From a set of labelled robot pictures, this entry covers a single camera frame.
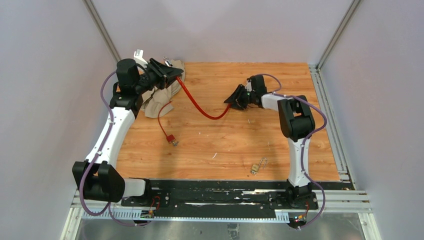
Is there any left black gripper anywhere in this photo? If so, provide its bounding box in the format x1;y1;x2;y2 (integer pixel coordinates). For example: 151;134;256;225
135;58;183;95

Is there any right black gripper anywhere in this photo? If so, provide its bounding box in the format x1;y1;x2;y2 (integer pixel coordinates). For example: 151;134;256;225
224;85;256;111

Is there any silver key with ring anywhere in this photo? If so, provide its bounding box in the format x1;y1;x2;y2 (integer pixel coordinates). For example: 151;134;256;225
163;57;173;67

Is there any red cable lock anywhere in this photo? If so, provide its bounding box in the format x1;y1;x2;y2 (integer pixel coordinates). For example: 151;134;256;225
176;77;230;120

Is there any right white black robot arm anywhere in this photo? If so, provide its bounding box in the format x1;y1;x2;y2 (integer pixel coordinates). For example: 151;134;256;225
224;75;316;209

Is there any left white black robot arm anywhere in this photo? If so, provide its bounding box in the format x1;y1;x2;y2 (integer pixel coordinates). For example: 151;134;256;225
72;58;184;207

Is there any beige cloth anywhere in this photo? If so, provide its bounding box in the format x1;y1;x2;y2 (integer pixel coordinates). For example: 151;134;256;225
140;81;182;119

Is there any brass padlock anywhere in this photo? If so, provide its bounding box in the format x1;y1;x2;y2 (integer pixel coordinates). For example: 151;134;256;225
250;157;268;175

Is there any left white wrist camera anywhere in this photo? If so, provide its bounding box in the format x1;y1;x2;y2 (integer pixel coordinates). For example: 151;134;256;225
133;49;148;67

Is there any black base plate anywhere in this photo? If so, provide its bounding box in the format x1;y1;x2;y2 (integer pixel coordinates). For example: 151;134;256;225
113;180;322;219

